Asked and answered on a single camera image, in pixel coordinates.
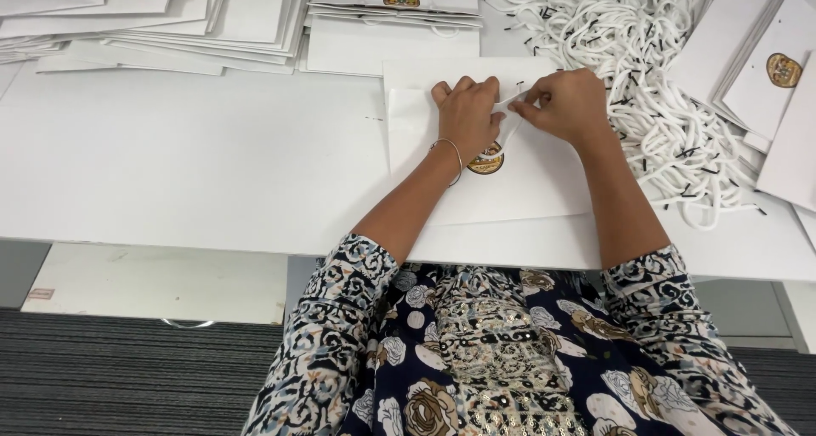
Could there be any white drawer cabinet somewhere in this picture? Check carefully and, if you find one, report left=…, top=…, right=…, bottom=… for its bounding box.
left=21, top=242, right=289, bottom=330

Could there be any floral patterned dress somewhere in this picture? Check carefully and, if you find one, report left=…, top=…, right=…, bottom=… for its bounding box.
left=241, top=234, right=799, bottom=436

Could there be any stack of flat logo bags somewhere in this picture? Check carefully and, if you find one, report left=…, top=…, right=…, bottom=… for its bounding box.
left=666, top=0, right=816, bottom=214

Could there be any person's right hand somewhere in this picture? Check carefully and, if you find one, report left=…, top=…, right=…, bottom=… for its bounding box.
left=507, top=68, right=613, bottom=147

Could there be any pile of white rope handles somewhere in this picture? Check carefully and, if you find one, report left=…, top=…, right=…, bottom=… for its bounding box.
left=483, top=0, right=768, bottom=231

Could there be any grey drawer cabinet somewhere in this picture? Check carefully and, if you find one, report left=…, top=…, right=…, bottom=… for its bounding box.
left=691, top=279, right=816, bottom=355

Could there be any silver bangle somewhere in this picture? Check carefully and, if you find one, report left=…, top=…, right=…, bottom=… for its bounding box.
left=428, top=138, right=464, bottom=187

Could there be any heap of plain white bags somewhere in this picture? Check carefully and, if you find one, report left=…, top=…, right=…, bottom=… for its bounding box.
left=0, top=0, right=314, bottom=77

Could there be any white paper bag round logo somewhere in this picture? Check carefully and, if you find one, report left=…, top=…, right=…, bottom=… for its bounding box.
left=382, top=57, right=594, bottom=227

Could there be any stack of handled logo bags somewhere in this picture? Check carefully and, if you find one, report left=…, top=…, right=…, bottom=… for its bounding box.
left=300, top=0, right=484, bottom=78

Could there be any white rope handle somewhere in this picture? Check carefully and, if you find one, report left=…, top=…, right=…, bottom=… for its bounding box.
left=486, top=91, right=531, bottom=161

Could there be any person's left hand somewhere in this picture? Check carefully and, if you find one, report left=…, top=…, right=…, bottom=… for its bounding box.
left=431, top=76, right=509, bottom=164

